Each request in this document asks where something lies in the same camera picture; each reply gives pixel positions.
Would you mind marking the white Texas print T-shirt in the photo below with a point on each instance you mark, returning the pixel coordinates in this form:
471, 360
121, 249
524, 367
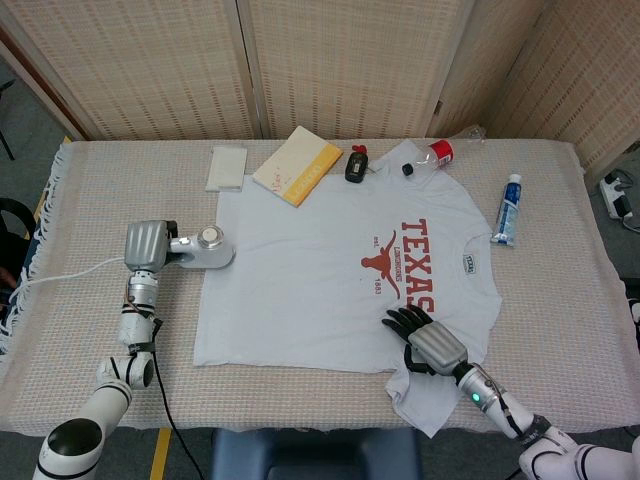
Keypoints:
300, 280

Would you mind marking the white handheld iron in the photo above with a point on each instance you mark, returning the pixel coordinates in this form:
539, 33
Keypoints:
210, 250

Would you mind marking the beige woven tablecloth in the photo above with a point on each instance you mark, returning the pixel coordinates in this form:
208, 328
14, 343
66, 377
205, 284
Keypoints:
75, 175

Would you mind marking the yellow white notebook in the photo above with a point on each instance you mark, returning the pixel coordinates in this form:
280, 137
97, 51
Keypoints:
295, 160

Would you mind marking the black car key fob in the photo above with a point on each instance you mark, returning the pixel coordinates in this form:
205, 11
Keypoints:
356, 167

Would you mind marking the white power strip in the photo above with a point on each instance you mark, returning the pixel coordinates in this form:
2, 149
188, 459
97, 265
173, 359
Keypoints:
617, 197

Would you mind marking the beige woven screen panel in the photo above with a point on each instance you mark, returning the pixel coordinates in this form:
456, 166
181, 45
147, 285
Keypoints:
575, 75
140, 65
350, 65

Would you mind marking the blue white tube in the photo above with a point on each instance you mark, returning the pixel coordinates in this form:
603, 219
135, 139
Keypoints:
507, 210

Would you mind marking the clear bottle red label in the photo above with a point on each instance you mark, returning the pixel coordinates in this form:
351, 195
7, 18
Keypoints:
440, 152

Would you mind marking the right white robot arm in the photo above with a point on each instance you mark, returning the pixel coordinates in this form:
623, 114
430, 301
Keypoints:
540, 435

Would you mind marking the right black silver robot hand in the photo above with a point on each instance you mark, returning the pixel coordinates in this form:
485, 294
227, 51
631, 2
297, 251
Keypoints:
435, 345

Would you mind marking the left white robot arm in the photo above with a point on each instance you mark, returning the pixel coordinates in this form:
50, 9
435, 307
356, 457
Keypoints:
112, 390

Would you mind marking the black chair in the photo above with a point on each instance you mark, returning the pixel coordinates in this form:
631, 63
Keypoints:
10, 250

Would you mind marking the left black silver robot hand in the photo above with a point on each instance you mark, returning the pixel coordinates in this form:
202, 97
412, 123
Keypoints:
147, 245

